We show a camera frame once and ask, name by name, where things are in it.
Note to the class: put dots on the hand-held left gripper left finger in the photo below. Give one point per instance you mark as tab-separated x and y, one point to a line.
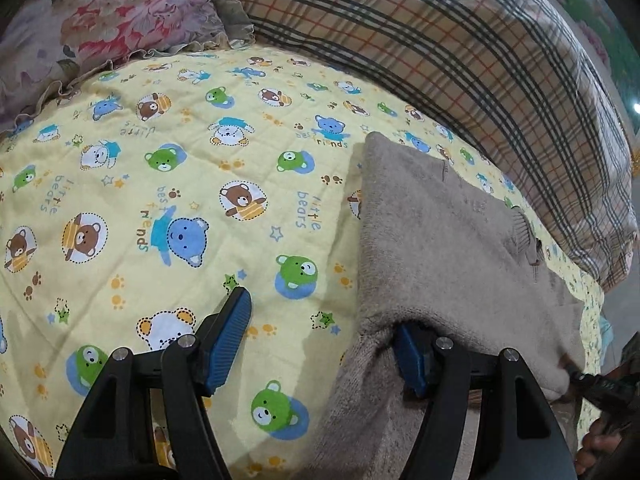
231	330

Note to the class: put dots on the yellow bear-print blanket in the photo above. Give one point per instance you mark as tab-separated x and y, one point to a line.
175	200

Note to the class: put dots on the beige knit sweater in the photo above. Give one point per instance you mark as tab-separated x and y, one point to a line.
450	240

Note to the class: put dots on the plaid quilt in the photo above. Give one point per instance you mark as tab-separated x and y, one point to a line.
450	50

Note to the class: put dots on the floral ruffled pillow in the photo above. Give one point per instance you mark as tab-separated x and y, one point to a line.
100	25

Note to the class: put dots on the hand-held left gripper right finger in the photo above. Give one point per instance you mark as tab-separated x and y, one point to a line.
411	360

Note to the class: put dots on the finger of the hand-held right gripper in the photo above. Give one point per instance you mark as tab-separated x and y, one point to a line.
602	385

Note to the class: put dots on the person's right hand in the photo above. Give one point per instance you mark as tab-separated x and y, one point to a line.
592	452

